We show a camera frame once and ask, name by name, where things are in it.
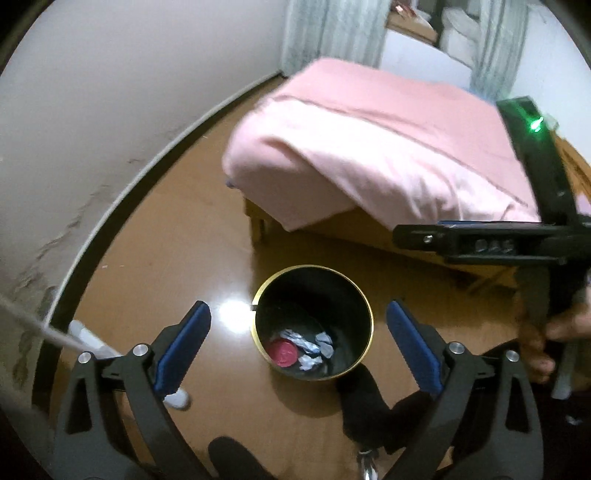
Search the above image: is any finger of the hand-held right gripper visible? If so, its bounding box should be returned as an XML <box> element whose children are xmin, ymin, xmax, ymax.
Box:
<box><xmin>392</xmin><ymin>220</ymin><xmax>522</xmax><ymax>266</ymax></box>

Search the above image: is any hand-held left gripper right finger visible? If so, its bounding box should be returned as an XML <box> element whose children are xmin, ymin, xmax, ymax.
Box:
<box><xmin>383</xmin><ymin>300</ymin><xmax>546</xmax><ymax>480</ymax></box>

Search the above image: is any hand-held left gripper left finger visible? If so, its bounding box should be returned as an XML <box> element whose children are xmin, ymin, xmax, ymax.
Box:
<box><xmin>53</xmin><ymin>301</ymin><xmax>218</xmax><ymax>480</ymax></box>

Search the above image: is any black bin with gold rim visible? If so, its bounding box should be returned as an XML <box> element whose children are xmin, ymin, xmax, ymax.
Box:
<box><xmin>250</xmin><ymin>264</ymin><xmax>374</xmax><ymax>381</ymax></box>

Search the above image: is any person's right hand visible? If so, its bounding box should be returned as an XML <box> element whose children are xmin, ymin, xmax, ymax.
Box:
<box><xmin>513</xmin><ymin>286</ymin><xmax>591</xmax><ymax>385</ymax></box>

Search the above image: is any person's right foot black sock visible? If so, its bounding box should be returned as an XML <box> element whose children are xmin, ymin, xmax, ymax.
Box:
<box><xmin>339</xmin><ymin>362</ymin><xmax>439</xmax><ymax>455</ymax></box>

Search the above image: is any person's foot black sock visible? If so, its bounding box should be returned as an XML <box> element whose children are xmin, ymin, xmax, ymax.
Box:
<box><xmin>208</xmin><ymin>436</ymin><xmax>278</xmax><ymax>480</ymax></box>
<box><xmin>339</xmin><ymin>362</ymin><xmax>439</xmax><ymax>455</ymax></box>

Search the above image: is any red round lid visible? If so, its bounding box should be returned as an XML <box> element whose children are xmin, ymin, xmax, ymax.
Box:
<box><xmin>269</xmin><ymin>338</ymin><xmax>300</xmax><ymax>368</ymax></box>

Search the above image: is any person's left foot black sock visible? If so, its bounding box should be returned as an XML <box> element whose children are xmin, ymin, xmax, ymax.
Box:
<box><xmin>208</xmin><ymin>436</ymin><xmax>278</xmax><ymax>480</ymax></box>

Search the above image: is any bed with pink blanket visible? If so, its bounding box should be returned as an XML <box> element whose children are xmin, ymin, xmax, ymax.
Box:
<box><xmin>222</xmin><ymin>58</ymin><xmax>543</xmax><ymax>232</ymax></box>

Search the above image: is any chrome metal fitting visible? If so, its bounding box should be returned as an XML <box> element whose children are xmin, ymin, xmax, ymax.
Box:
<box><xmin>357</xmin><ymin>450</ymin><xmax>380</xmax><ymax>480</ymax></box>

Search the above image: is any white tube on floor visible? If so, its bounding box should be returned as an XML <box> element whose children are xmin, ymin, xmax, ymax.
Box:
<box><xmin>0</xmin><ymin>293</ymin><xmax>191</xmax><ymax>411</ymax></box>

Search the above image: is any pale green curtain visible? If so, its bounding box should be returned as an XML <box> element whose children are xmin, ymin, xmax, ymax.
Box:
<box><xmin>471</xmin><ymin>0</ymin><xmax>530</xmax><ymax>100</ymax></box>
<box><xmin>281</xmin><ymin>0</ymin><xmax>393</xmax><ymax>78</ymax></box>

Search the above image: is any white folded bedding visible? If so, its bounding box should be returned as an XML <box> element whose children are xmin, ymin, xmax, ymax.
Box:
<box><xmin>438</xmin><ymin>6</ymin><xmax>482</xmax><ymax>54</ymax></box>

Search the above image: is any white cabinet with wooden top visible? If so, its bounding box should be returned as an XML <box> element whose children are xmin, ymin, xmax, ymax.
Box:
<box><xmin>379</xmin><ymin>9</ymin><xmax>476</xmax><ymax>88</ymax></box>

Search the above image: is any wooden bed frame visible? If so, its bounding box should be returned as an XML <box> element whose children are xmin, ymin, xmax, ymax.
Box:
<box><xmin>243</xmin><ymin>136</ymin><xmax>591</xmax><ymax>296</ymax></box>

